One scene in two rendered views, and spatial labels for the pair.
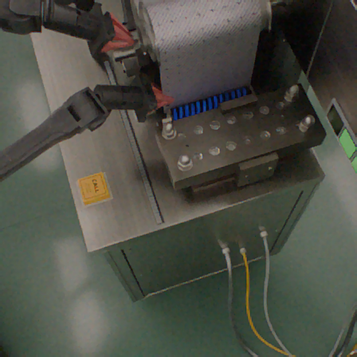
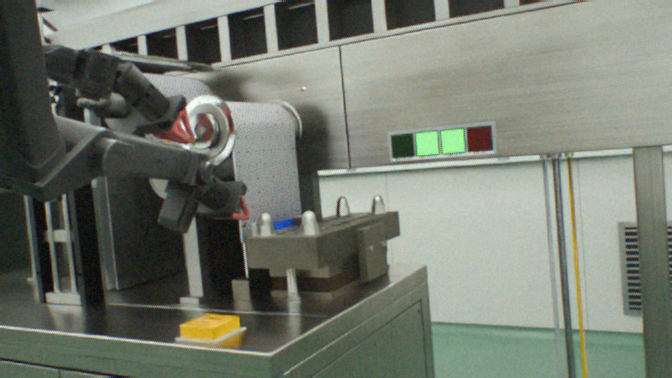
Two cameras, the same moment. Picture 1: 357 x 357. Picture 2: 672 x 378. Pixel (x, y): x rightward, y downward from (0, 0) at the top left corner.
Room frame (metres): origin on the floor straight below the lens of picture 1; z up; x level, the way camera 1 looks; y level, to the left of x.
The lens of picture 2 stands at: (-0.31, 0.79, 1.18)
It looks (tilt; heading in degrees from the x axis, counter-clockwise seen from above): 3 degrees down; 313
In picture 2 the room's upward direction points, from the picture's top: 5 degrees counter-clockwise
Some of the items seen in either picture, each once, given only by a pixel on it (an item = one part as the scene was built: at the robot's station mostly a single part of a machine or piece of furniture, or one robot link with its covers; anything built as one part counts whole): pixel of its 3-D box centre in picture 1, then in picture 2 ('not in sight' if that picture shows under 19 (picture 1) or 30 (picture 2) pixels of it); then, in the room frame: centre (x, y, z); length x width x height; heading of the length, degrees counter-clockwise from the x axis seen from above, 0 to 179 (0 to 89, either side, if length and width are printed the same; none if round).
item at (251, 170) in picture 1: (256, 170); (373, 251); (0.51, -0.21, 0.96); 0.10 x 0.03 x 0.11; 104
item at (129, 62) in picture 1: (137, 79); (191, 228); (0.76, 0.08, 1.05); 0.06 x 0.05 x 0.31; 104
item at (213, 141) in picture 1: (238, 135); (331, 236); (0.60, -0.17, 1.00); 0.40 x 0.16 x 0.06; 104
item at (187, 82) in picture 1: (208, 79); (270, 192); (0.71, -0.10, 1.11); 0.23 x 0.01 x 0.18; 104
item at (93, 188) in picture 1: (93, 188); (210, 327); (0.52, 0.22, 0.91); 0.07 x 0.07 x 0.02; 14
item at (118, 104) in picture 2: not in sight; (111, 104); (0.97, 0.11, 1.33); 0.06 x 0.06 x 0.06; 14
